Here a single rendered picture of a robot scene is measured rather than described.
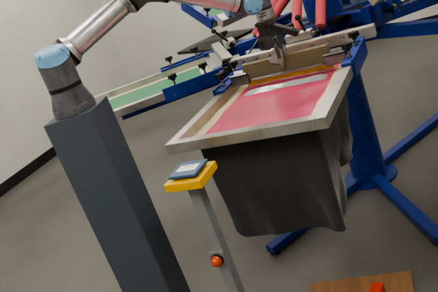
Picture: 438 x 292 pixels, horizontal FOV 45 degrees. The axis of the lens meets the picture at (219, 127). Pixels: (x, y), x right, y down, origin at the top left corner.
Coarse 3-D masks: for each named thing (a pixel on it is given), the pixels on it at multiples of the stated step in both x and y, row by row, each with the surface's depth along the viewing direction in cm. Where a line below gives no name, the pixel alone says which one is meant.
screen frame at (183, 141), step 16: (336, 80) 189; (224, 96) 226; (336, 96) 175; (208, 112) 211; (320, 112) 165; (192, 128) 198; (240, 128) 176; (256, 128) 171; (272, 128) 168; (288, 128) 166; (304, 128) 164; (320, 128) 162; (176, 144) 185; (192, 144) 182; (208, 144) 180; (224, 144) 178
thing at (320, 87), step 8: (312, 72) 222; (320, 72) 218; (328, 72) 214; (288, 80) 223; (320, 80) 208; (328, 80) 204; (288, 88) 213; (296, 88) 209; (304, 88) 205; (320, 88) 199; (312, 96) 193; (320, 96) 190; (304, 104) 188; (312, 104) 185; (288, 112) 186; (296, 112) 183; (304, 112) 180; (312, 112) 178; (264, 120) 187; (272, 120) 184; (280, 120) 181
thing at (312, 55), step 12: (312, 48) 215; (324, 48) 213; (264, 60) 225; (288, 60) 221; (300, 60) 219; (312, 60) 217; (324, 60) 215; (252, 72) 229; (264, 72) 227; (276, 72) 225
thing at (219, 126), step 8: (280, 80) 227; (248, 88) 233; (280, 88) 216; (240, 96) 225; (248, 96) 221; (256, 96) 217; (264, 96) 213; (232, 104) 218; (240, 104) 214; (224, 112) 212; (232, 112) 208; (224, 120) 202; (248, 120) 193; (256, 120) 190; (216, 128) 196; (224, 128) 193; (232, 128) 190
